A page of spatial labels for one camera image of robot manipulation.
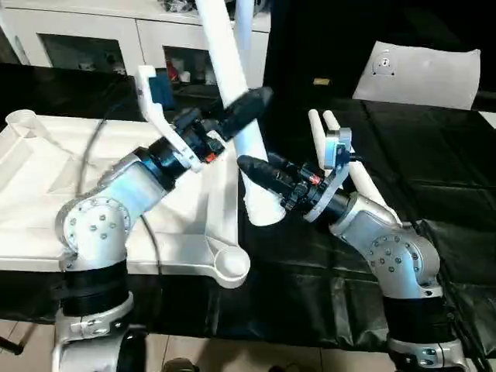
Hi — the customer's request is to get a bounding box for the white plastic table leg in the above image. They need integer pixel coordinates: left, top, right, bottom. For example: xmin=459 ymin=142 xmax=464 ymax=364
xmin=322 ymin=111 xmax=382 ymax=212
xmin=232 ymin=0 xmax=257 ymax=49
xmin=308 ymin=109 xmax=336 ymax=167
xmin=194 ymin=0 xmax=289 ymax=228

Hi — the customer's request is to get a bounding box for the white plastic table top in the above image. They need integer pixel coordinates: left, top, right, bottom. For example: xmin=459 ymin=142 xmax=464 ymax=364
xmin=0 ymin=111 xmax=253 ymax=290

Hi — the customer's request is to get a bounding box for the black work mat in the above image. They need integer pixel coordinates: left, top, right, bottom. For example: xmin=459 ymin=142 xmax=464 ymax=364
xmin=0 ymin=62 xmax=496 ymax=357

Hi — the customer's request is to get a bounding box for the white plastic bag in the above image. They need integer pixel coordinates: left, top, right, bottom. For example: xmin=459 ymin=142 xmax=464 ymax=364
xmin=353 ymin=40 xmax=482 ymax=111

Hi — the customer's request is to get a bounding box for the white cabinet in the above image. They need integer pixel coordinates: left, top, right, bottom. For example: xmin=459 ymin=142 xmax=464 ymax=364
xmin=0 ymin=0 xmax=274 ymax=88

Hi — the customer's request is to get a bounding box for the black robot foot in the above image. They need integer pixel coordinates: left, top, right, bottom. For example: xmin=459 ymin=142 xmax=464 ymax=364
xmin=163 ymin=358 xmax=202 ymax=372

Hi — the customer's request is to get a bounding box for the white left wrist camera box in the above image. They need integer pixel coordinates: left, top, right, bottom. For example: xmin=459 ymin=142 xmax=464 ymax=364
xmin=135 ymin=65 xmax=204 ymax=173

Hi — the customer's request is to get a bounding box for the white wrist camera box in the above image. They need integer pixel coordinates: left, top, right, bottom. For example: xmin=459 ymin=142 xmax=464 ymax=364
xmin=306 ymin=128 xmax=354 ymax=226
xmin=135 ymin=65 xmax=204 ymax=173

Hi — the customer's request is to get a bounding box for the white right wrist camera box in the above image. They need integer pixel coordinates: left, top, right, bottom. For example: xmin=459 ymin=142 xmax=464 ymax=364
xmin=306 ymin=128 xmax=354 ymax=226

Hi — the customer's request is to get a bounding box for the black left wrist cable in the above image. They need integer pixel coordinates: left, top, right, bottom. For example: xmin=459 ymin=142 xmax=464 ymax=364
xmin=74 ymin=93 xmax=165 ymax=260

